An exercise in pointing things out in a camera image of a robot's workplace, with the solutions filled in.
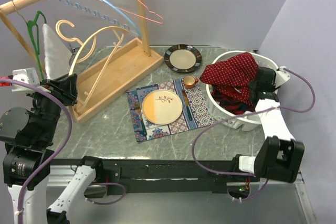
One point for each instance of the red polka dot garment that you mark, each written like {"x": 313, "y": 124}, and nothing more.
{"x": 232, "y": 76}

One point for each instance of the wooden clothes rack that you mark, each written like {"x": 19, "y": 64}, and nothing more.
{"x": 105, "y": 81}

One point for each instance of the dark rimmed cream plate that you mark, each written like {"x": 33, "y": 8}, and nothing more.
{"x": 183, "y": 58}

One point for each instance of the red black plaid garment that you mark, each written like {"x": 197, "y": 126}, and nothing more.
{"x": 231, "y": 104}

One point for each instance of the green plastic hanger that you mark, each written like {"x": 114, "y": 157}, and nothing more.
{"x": 33, "y": 32}

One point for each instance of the beige floral plate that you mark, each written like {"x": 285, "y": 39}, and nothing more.
{"x": 162, "y": 107}

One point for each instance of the dark handled knife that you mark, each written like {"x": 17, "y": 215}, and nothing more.
{"x": 187, "y": 105}

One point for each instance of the light blue plastic hanger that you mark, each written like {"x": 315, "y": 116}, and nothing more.
{"x": 107, "y": 11}

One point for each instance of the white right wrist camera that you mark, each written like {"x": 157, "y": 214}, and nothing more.
{"x": 282, "y": 76}

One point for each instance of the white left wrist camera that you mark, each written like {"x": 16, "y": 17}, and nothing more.
{"x": 28, "y": 76}

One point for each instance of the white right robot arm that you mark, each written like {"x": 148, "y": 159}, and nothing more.
{"x": 280, "y": 155}

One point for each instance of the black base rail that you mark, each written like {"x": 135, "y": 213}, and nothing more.
{"x": 159, "y": 176}

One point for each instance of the patterned placemat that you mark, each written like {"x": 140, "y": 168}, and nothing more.
{"x": 197, "y": 105}

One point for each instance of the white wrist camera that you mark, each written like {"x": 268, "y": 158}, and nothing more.
{"x": 28, "y": 76}
{"x": 282, "y": 76}

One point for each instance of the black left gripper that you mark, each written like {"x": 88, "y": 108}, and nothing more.
{"x": 67, "y": 85}

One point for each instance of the white grey cloth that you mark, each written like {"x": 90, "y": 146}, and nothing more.
{"x": 57, "y": 55}

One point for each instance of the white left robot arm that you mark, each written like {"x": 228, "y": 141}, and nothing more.
{"x": 28, "y": 136}

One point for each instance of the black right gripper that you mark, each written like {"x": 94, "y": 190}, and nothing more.
{"x": 274, "y": 87}

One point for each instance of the white plastic laundry basket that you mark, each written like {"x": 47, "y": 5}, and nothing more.
{"x": 246, "y": 123}

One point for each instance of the orange cup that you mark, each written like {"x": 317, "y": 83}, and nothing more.
{"x": 190, "y": 81}

